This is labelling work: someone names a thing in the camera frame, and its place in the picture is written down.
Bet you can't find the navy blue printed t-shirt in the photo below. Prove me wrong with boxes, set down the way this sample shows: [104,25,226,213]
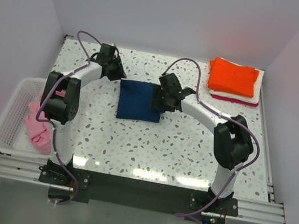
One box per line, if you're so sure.
[116,79,161,123]

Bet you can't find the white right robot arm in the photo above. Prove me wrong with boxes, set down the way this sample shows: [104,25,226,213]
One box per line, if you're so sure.
[151,73,254,213]

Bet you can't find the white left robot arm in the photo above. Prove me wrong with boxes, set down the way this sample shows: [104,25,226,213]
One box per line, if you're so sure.
[35,44,126,185]

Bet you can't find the folded magenta t-shirt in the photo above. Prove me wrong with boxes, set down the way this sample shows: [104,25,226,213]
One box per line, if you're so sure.
[212,94,259,107]

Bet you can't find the folded orange t-shirt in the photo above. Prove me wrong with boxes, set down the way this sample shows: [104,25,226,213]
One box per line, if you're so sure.
[207,57,259,98]

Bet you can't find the folded white t-shirt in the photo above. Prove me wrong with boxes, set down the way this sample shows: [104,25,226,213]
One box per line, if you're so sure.
[209,69,264,103]

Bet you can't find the pink t-shirt in basket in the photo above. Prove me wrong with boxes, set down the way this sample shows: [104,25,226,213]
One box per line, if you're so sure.
[24,93,52,155]

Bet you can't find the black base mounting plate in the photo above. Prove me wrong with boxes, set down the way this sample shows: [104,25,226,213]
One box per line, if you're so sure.
[35,161,242,224]

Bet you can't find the white plastic laundry basket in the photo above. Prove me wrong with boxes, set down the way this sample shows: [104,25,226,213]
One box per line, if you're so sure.
[0,77,53,159]

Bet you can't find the aluminium frame rail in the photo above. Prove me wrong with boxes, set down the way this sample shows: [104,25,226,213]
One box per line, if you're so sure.
[0,154,286,224]

